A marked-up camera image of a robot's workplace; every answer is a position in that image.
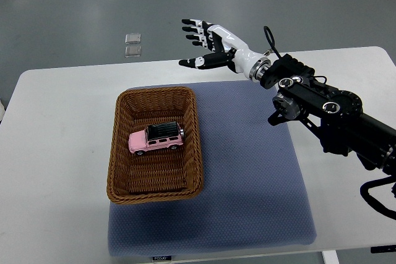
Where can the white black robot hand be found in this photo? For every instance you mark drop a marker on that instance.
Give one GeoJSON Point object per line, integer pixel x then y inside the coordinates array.
{"type": "Point", "coordinates": [216, 38]}

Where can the pink toy car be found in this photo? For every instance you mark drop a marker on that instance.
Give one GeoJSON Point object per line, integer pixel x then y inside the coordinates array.
{"type": "Point", "coordinates": [165, 135]}

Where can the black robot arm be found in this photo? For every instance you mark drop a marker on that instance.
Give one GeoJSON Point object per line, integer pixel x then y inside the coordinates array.
{"type": "Point", "coordinates": [334, 116]}

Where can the brown wicker basket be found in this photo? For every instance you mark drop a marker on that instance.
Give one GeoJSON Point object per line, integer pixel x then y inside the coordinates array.
{"type": "Point", "coordinates": [155, 152]}

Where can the upper metal floor plate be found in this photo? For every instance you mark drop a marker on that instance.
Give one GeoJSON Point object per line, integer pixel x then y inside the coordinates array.
{"type": "Point", "coordinates": [132, 38]}

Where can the blue-grey cushion mat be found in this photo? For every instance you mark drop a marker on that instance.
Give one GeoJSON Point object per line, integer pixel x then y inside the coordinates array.
{"type": "Point", "coordinates": [254, 195]}

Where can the white table leg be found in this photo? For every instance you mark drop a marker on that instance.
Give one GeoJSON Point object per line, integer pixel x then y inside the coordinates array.
{"type": "Point", "coordinates": [330, 257]}

